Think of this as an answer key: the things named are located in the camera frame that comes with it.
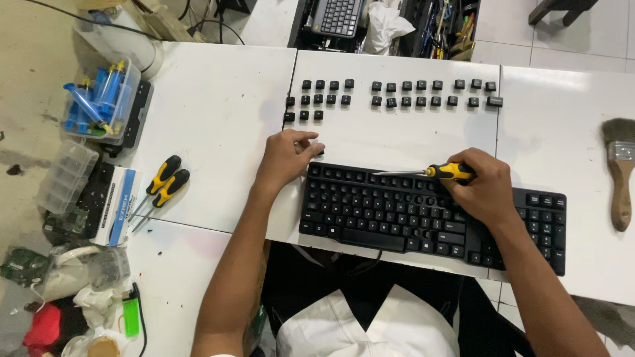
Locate person's left hand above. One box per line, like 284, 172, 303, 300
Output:
254, 129, 326, 194

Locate person's right hand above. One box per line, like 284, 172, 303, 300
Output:
439, 148, 520, 230

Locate yellow black screwdriver with long shaft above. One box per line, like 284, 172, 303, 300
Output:
371, 163, 475, 181

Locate black computer keyboard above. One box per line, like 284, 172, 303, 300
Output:
299, 162, 567, 277

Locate wooden paint brush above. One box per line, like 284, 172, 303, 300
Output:
601, 118, 635, 233

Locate rows of removed black keycaps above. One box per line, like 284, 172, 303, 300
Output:
283, 78, 504, 124

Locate black flat device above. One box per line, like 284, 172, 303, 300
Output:
103, 79, 154, 158

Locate grey black keyboard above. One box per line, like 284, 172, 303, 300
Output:
311, 0, 366, 39

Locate clear plastic tub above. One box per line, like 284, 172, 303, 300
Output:
62, 58, 142, 146

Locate crumpled white cloth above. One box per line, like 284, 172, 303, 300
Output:
361, 1, 416, 56

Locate black tray of tools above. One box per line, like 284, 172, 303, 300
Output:
397, 0, 481, 62

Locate white blue cardboard box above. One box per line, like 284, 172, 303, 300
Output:
88, 166, 143, 247

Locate person's white shirt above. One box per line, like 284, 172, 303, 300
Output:
275, 285, 460, 357

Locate white cylinder roll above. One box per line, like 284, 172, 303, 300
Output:
73, 9, 165, 81

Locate bunch of blue syringes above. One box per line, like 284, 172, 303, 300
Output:
63, 60, 126, 136

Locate dark stool leg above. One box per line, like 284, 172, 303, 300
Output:
528, 0, 599, 27

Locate green lighter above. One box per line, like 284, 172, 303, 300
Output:
122, 289, 141, 338

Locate clear compartment organiser box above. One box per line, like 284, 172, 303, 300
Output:
36, 139, 100, 215

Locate clear plastic bag of parts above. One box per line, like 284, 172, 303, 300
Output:
42, 245, 131, 301

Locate small green circuit board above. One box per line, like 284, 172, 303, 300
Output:
43, 205, 91, 235

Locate crumpled white tissue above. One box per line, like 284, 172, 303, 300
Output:
73, 285, 123, 329

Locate round brown lid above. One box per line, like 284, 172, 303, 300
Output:
86, 336, 121, 357

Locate black cloth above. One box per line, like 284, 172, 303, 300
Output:
50, 297, 91, 344

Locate red cloth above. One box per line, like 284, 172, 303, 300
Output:
22, 302, 63, 357

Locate black keyboard cable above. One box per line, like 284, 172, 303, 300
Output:
346, 250, 383, 277

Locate bundle of black cables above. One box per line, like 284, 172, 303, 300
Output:
178, 0, 247, 46

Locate thin black cable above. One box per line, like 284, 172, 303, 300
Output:
131, 282, 148, 357

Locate long black cable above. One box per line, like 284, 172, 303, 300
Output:
22, 0, 164, 41

